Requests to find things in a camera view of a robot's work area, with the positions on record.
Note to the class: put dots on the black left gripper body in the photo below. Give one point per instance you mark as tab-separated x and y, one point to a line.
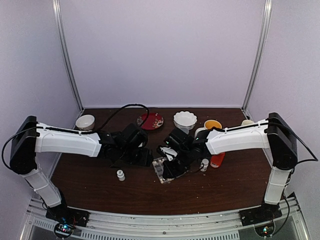
129	156

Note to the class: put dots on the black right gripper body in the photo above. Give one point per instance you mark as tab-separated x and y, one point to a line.
181	166

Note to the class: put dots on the clear plastic pill organizer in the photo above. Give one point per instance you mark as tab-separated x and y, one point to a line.
159	170

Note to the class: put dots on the small white dropper bottle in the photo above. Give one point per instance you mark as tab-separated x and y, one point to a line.
120	175

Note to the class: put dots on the orange pill bottle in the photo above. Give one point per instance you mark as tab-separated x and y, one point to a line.
216	160

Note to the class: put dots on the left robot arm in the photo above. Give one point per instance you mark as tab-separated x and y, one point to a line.
35	137

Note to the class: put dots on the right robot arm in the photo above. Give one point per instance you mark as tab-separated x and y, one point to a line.
273	134

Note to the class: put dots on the small white pill bottle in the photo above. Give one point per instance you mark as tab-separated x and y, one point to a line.
204	165

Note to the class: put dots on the white scalloped bowl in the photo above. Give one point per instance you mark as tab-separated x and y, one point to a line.
185	119

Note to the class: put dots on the red floral plate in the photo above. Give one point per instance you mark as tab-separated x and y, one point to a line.
152	122

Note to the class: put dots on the floral mug yellow inside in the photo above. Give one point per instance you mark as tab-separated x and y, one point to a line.
209	124

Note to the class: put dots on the white ceramic bowl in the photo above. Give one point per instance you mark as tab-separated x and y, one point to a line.
85	122

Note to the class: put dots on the cream ribbed mug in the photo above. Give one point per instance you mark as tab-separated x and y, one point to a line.
247	122

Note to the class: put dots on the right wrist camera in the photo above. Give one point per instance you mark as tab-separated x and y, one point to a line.
167	152

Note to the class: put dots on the aluminium front rail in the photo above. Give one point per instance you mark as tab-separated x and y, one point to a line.
225	225

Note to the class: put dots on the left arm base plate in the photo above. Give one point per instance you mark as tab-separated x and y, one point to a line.
66	215

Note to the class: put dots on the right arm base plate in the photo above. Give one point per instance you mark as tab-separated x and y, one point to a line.
260	214

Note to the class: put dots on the left aluminium frame post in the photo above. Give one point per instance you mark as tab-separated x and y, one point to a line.
65	53

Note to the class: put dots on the aluminium frame post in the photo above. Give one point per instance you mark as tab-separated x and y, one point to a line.
65	53
264	30

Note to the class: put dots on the right aluminium frame post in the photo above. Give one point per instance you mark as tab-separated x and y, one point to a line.
264	30

